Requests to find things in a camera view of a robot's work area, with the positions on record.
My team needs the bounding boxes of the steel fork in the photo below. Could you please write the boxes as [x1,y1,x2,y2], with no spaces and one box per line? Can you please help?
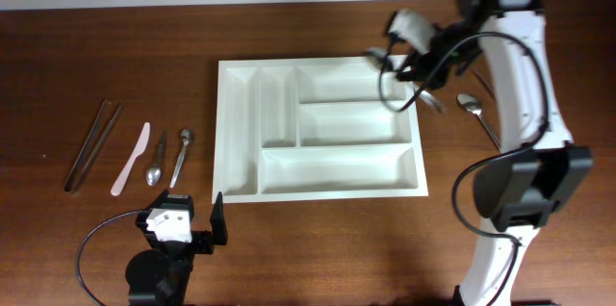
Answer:
[472,69,496,99]

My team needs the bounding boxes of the large steel spoon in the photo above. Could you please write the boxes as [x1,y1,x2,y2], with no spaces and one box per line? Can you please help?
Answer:
[456,93,501,150]
[411,82,447,114]

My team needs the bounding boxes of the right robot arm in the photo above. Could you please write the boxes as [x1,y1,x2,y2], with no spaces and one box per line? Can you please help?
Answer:
[367,0,593,306]

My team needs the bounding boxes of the small steel teaspoon dark handle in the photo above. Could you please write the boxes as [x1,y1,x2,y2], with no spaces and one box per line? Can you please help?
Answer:
[145,130,167,187]

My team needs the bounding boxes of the pink plastic knife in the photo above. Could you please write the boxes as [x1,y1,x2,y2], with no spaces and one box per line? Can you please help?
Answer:
[110,122,151,196]

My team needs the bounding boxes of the metal tongs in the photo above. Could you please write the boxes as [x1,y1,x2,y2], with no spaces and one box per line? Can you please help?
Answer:
[63,99,123,193]

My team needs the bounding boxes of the white plastic cutlery tray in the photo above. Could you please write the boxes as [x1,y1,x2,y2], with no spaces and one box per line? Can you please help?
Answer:
[212,57,428,203]

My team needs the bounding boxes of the small steel teaspoon silver handle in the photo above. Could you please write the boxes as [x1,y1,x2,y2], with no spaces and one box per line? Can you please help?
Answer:
[169,128,193,189]

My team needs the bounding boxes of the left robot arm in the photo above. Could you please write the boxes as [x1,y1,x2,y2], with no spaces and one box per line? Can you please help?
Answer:
[125,190,228,305]

